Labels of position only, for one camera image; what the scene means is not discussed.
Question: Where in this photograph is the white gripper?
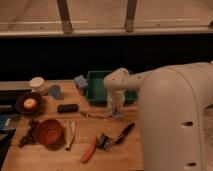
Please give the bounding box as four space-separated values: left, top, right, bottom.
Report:
107 90 125 112

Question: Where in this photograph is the light blue towel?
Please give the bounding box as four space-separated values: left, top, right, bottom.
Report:
108 109 123 118

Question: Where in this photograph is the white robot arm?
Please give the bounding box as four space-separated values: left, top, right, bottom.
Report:
104 62 213 171

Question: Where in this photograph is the green plastic tray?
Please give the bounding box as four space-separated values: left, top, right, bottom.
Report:
85 70 138 105

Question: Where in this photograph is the metal fork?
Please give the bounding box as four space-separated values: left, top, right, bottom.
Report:
80 111 107 121

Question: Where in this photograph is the black binder clip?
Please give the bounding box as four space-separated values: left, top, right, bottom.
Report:
96 134 108 149

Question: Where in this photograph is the orange carrot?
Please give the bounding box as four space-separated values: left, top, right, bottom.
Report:
81 137 98 163

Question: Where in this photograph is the black rectangular box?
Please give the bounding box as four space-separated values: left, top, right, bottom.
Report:
57 104 78 113

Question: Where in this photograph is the yellow banana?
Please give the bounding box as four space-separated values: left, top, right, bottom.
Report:
64 121 76 151

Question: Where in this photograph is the blue plastic cup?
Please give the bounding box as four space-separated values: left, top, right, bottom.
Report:
48 85 62 100

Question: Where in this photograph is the orange bowl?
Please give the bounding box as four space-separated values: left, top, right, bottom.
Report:
34 119 63 146

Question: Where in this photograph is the white ceramic mug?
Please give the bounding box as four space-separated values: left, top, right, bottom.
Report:
29 77 47 95

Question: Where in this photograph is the yellow apple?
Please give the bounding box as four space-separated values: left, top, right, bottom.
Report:
23 98 37 109

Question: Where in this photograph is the dark grape bunch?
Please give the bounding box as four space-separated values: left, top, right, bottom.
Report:
19 119 39 148

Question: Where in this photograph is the dark brown plate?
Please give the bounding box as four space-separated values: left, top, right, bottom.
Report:
15 92 43 115

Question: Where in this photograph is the blue book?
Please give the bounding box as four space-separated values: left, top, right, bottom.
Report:
0 115 20 132

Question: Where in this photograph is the black handled brush tool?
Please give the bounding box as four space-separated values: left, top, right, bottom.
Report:
103 122 135 150

